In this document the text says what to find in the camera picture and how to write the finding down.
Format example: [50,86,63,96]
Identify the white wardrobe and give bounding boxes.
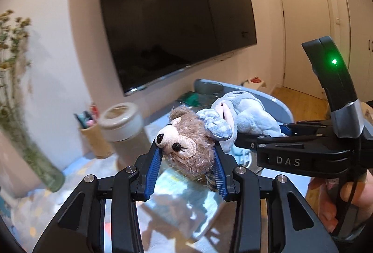
[338,0,373,102]

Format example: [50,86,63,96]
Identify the dried yellow flowers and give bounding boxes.
[0,10,32,131]

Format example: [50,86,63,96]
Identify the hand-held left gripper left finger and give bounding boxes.
[32,141,164,253]

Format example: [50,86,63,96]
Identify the green cloth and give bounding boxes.
[182,92,200,106]

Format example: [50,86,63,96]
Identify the brown teddy bear plush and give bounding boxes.
[156,106,231,192]

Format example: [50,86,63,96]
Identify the person's right hand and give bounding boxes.
[308,176,373,230]

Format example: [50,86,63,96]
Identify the white door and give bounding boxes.
[272,0,333,93]

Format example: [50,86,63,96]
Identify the wooden pen holder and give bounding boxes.
[80,122,113,159]

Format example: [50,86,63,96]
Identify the black wall television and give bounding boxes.
[96,0,258,96]

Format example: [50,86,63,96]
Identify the colourful printed table mat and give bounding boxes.
[0,154,152,253]

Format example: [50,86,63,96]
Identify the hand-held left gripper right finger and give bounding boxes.
[214,145,340,253]

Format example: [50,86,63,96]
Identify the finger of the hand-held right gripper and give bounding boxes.
[278,120,334,137]
[235,132,331,154]

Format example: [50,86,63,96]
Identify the green glass vase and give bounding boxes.
[0,122,66,192]

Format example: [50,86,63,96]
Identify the grey glass bowl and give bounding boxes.
[194,78,225,96]

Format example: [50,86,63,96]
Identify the white round jar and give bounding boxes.
[99,102,145,142]

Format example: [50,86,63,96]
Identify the blue grey plush toy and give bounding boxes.
[198,90,287,151]

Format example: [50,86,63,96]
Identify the white low shelf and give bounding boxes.
[240,78,269,93]

